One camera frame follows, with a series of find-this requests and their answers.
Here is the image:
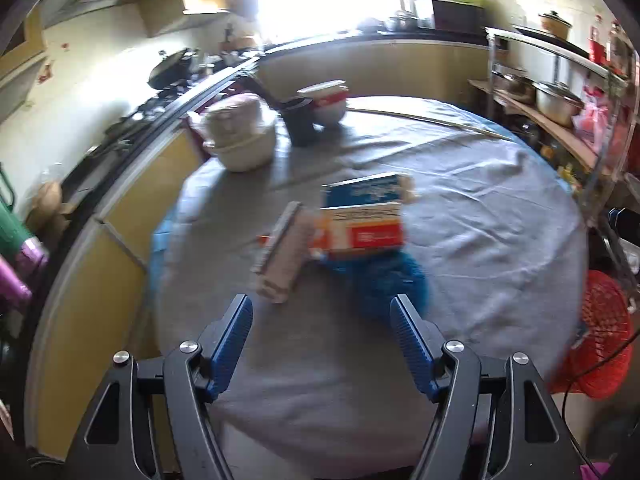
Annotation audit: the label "microwave oven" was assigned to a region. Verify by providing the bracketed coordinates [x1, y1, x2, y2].
[413, 0, 486, 34]

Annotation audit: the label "blue toothpaste box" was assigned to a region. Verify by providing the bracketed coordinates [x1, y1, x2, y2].
[323, 172, 416, 207]

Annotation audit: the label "large white basin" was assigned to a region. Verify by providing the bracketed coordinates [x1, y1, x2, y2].
[202, 122, 277, 174]

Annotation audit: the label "steel pot on shelf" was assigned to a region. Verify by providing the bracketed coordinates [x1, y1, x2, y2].
[533, 81, 584, 128]

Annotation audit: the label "grey tablecloth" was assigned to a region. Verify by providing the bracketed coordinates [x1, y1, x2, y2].
[155, 115, 588, 479]

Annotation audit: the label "brown clay pot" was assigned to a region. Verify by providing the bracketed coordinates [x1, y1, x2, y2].
[25, 180, 63, 233]

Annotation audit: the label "purple thermos bottle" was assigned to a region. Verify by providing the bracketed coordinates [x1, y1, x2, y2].
[0, 257, 32, 310]

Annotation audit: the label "green thermos jug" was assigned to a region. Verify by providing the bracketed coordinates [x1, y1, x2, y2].
[0, 169, 34, 261]

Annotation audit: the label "bagged white bowls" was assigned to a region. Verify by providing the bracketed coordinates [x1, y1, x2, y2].
[186, 93, 266, 148]

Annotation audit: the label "yellow pot with lid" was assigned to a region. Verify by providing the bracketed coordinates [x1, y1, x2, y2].
[539, 11, 573, 41]

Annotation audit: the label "white Plendil medicine box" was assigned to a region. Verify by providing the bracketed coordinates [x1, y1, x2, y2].
[252, 202, 316, 304]

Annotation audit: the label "red white medicine box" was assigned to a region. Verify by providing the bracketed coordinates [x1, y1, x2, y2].
[310, 202, 405, 258]

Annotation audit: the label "stacked red white bowls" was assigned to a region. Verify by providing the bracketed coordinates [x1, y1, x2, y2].
[297, 79, 349, 127]

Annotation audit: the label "metal kitchen shelf rack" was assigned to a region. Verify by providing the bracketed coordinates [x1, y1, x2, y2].
[475, 27, 639, 226]

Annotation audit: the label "red plastic trash basket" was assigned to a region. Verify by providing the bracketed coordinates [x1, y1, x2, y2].
[550, 270, 634, 400]

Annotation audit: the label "black chopstick holder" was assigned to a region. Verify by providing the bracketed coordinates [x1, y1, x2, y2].
[279, 96, 317, 148]

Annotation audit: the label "black wok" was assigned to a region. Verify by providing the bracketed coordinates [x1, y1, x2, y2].
[148, 48, 200, 90]

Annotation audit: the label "blue plastic bag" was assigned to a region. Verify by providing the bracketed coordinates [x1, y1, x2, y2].
[322, 249, 428, 324]

